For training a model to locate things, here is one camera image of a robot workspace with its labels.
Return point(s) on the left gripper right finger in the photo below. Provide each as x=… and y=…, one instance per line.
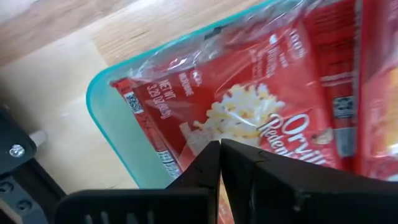
x=311, y=193

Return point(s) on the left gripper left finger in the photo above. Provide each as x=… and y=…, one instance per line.
x=140, y=207

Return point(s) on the teal plastic basket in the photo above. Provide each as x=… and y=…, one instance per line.
x=118, y=130

